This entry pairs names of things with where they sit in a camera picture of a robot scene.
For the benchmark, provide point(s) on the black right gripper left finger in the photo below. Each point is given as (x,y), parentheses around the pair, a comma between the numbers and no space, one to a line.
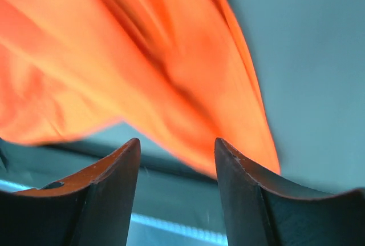
(91,207)

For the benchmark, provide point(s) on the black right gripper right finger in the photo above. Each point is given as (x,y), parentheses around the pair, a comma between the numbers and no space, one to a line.
(263,208)

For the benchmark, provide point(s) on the orange t shirt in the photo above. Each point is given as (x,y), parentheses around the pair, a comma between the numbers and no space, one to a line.
(179,71)

